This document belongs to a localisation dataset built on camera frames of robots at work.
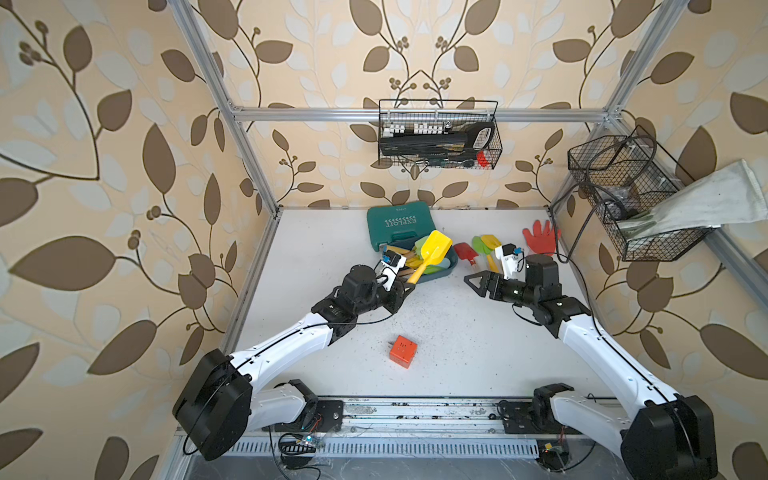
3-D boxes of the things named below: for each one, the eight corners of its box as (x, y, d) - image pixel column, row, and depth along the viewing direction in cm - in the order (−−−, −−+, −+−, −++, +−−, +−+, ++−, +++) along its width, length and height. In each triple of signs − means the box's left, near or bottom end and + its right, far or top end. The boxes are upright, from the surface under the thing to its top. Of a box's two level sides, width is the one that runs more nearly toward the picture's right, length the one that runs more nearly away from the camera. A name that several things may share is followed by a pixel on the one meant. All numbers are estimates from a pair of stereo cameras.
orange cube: (389, 360, 85) (389, 353, 81) (398, 341, 89) (398, 334, 84) (408, 369, 84) (409, 363, 79) (416, 350, 87) (418, 343, 83)
